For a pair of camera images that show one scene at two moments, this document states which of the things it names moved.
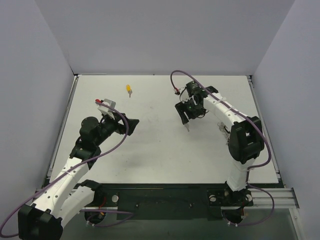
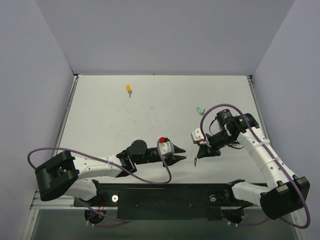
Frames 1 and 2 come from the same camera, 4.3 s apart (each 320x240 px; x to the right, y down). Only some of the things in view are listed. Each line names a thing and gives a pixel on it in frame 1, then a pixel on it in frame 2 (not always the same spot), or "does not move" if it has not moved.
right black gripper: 182,109 → 207,148
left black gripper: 122,125 → 167,157
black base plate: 168,201 does not move
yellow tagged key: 128,88 does not move
